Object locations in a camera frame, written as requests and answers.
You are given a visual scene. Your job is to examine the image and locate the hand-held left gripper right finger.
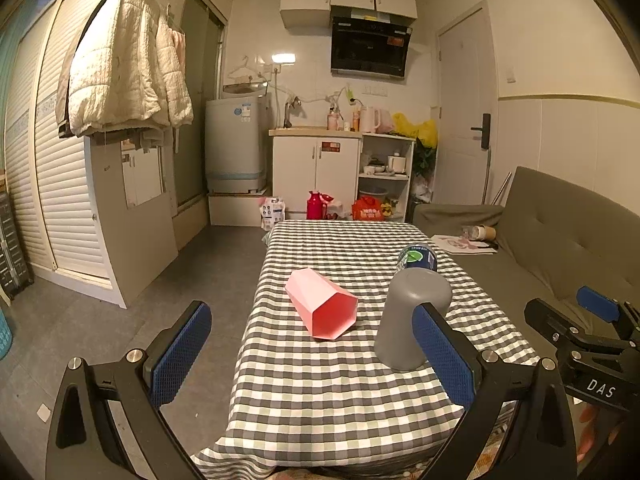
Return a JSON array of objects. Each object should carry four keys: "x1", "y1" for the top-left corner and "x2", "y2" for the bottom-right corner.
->
[{"x1": 412, "y1": 302, "x2": 579, "y2": 480}]

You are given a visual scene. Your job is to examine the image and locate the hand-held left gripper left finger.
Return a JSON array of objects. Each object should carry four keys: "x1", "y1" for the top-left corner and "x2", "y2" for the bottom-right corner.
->
[{"x1": 45, "y1": 301, "x2": 213, "y2": 480}]

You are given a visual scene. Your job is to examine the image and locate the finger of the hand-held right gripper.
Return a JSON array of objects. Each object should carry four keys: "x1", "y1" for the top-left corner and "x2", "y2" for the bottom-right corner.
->
[
  {"x1": 576, "y1": 286, "x2": 640, "y2": 347},
  {"x1": 524, "y1": 298, "x2": 640, "y2": 361}
]

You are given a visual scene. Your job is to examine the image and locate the pink faceted cup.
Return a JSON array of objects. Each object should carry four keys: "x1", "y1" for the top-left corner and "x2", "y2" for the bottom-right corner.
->
[{"x1": 285, "y1": 269, "x2": 360, "y2": 342}]

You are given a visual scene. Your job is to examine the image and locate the grey cup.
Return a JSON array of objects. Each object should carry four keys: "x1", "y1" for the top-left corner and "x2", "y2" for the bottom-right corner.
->
[{"x1": 374, "y1": 267, "x2": 453, "y2": 372}]

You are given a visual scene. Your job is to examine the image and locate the person's right hand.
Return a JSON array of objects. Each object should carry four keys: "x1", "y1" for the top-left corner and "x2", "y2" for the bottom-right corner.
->
[{"x1": 575, "y1": 402, "x2": 622, "y2": 464}]

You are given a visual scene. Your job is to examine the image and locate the olive green sofa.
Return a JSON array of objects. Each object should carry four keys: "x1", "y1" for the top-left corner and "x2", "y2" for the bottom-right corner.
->
[{"x1": 412, "y1": 166, "x2": 640, "y2": 361}]

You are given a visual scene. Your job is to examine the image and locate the dark blue-green can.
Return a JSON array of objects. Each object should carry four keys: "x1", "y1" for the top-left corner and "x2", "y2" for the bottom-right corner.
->
[{"x1": 397, "y1": 244, "x2": 439, "y2": 275}]

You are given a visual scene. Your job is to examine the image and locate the white printed papers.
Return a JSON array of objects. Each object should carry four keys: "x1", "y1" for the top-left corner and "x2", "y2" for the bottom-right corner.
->
[{"x1": 431, "y1": 234, "x2": 498, "y2": 256}]

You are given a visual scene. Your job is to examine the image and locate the white cabinet panel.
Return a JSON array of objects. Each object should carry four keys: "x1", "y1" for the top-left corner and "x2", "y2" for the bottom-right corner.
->
[{"x1": 82, "y1": 130, "x2": 178, "y2": 308}]

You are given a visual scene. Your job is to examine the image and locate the grey checked tablecloth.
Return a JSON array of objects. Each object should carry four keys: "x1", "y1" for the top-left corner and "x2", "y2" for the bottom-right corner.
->
[{"x1": 192, "y1": 219, "x2": 543, "y2": 480}]

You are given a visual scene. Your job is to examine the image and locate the white washing machine platform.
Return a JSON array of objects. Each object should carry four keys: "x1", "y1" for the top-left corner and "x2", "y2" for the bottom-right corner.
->
[{"x1": 207, "y1": 192, "x2": 273, "y2": 227}]

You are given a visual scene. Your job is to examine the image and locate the broom stick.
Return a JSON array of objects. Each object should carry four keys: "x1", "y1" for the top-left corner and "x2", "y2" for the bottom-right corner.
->
[{"x1": 482, "y1": 147, "x2": 494, "y2": 206}]

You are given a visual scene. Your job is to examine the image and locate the red shopping bag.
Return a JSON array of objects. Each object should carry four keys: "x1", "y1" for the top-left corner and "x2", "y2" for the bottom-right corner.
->
[{"x1": 351, "y1": 196, "x2": 388, "y2": 222}]

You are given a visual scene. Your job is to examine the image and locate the white printed packet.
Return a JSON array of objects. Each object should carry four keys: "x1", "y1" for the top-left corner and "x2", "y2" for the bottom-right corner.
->
[{"x1": 258, "y1": 196, "x2": 287, "y2": 231}]

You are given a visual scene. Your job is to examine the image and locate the white open shelf unit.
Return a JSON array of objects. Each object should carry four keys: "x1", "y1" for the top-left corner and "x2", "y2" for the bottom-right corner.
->
[{"x1": 357, "y1": 132, "x2": 417, "y2": 223}]

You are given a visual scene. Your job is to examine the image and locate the teal bin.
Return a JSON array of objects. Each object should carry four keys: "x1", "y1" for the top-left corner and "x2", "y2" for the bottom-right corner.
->
[{"x1": 0, "y1": 305, "x2": 12, "y2": 361}]

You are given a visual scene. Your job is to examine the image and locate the black plastic crate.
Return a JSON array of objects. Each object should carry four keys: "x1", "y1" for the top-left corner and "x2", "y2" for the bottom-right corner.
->
[{"x1": 0, "y1": 190, "x2": 35, "y2": 301}]

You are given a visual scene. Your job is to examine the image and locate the green plant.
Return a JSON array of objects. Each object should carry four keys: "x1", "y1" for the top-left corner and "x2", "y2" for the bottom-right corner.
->
[{"x1": 414, "y1": 139, "x2": 437, "y2": 177}]

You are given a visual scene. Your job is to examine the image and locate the white shutter door wardrobe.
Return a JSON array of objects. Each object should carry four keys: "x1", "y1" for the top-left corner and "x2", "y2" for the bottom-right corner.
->
[{"x1": 0, "y1": 0, "x2": 126, "y2": 306}]

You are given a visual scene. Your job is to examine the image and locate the white washing machine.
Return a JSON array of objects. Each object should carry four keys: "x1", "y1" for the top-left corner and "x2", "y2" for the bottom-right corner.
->
[{"x1": 205, "y1": 85, "x2": 268, "y2": 195}]

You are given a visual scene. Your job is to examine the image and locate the white sink cabinet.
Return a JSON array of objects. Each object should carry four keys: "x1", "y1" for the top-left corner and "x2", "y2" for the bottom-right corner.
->
[{"x1": 269, "y1": 127, "x2": 362, "y2": 221}]

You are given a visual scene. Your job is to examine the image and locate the yellow plastic bag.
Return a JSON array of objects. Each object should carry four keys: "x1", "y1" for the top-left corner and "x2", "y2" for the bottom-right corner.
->
[{"x1": 392, "y1": 112, "x2": 438, "y2": 148}]

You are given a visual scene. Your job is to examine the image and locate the white door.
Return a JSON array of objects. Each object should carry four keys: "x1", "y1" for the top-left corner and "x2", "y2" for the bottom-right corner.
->
[{"x1": 434, "y1": 0, "x2": 501, "y2": 206}]

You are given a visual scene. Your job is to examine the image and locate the metal faucet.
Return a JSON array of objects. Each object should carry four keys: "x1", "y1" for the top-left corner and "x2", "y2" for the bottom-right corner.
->
[{"x1": 282, "y1": 95, "x2": 301, "y2": 129}]

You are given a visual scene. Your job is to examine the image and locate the glass shower door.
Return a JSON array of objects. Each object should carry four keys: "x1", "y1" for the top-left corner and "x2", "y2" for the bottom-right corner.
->
[{"x1": 172, "y1": 0, "x2": 228, "y2": 211}]

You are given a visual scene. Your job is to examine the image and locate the white quilted jacket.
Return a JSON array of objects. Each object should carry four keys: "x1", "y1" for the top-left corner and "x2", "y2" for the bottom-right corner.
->
[{"x1": 67, "y1": 0, "x2": 195, "y2": 137}]

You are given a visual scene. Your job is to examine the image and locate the black range hood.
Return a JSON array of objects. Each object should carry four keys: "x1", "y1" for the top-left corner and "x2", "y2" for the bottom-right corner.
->
[{"x1": 330, "y1": 5, "x2": 413, "y2": 79}]

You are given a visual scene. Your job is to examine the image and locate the black door handle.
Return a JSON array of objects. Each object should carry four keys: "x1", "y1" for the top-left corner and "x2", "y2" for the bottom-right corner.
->
[{"x1": 470, "y1": 114, "x2": 492, "y2": 148}]

